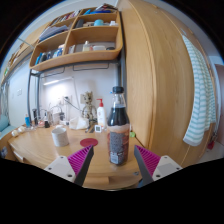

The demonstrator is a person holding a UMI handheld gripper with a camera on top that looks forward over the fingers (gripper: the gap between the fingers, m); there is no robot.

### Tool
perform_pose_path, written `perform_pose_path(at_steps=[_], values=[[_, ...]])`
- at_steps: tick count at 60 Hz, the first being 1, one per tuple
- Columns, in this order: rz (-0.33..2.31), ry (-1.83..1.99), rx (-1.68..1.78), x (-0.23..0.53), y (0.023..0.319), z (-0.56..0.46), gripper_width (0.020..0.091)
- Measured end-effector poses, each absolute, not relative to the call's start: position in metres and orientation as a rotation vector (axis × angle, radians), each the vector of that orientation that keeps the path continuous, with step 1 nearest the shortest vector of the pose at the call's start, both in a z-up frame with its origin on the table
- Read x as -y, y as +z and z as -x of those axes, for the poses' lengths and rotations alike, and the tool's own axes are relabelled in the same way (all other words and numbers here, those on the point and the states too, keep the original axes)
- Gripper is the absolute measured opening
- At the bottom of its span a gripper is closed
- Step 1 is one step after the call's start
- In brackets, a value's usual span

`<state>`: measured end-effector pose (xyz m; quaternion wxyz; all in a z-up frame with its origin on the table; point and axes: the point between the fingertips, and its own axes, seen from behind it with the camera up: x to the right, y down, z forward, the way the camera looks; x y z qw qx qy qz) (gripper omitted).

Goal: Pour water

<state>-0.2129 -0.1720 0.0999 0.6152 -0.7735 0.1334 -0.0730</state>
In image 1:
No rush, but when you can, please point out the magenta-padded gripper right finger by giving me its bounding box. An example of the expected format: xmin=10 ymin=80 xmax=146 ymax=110
xmin=133 ymin=144 xmax=184 ymax=188

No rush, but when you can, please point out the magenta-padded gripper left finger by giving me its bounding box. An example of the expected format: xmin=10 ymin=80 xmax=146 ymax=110
xmin=43 ymin=144 xmax=95 ymax=187

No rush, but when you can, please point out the dark drink bottle black cap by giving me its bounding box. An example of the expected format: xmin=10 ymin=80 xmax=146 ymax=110
xmin=106 ymin=85 xmax=131 ymax=167

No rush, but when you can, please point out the white speckled cup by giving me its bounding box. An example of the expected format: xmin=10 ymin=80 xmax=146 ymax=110
xmin=50 ymin=126 xmax=70 ymax=148

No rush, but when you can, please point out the flat round red coaster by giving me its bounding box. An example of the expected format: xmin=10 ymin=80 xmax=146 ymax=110
xmin=79 ymin=137 xmax=99 ymax=148

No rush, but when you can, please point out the white crumpled paper bag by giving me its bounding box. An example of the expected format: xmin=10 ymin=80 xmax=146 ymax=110
xmin=68 ymin=115 xmax=90 ymax=131

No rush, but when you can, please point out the tall black cylinder device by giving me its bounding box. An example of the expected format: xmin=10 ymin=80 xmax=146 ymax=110
xmin=32 ymin=108 xmax=39 ymax=126

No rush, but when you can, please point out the small blue bottle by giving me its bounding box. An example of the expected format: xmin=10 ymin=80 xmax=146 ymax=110
xmin=24 ymin=113 xmax=32 ymax=128

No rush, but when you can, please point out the white lotion bottle red pump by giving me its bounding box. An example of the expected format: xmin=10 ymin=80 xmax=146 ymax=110
xmin=96 ymin=98 xmax=108 ymax=129

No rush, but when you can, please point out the wooden tree figurine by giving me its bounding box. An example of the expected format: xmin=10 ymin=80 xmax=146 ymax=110
xmin=81 ymin=91 xmax=98 ymax=125

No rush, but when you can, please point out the teal pillow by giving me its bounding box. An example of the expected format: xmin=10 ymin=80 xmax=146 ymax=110
xmin=0 ymin=114 xmax=9 ymax=133

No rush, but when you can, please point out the green striped white towel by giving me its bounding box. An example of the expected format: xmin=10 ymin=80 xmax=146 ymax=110
xmin=181 ymin=33 xmax=218 ymax=148

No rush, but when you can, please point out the wooden wardrobe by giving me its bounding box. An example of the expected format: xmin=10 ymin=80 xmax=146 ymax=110
xmin=116 ymin=0 xmax=218 ymax=168

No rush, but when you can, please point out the grey metal desk frame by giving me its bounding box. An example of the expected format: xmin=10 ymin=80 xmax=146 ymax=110
xmin=28 ymin=56 xmax=128 ymax=128

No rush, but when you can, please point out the wooden wall shelf unit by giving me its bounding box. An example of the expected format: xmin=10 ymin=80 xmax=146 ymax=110
xmin=29 ymin=3 xmax=124 ymax=73

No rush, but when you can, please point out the long wooden wall shelf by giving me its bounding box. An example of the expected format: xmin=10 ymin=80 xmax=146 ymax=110
xmin=0 ymin=23 xmax=48 ymax=84

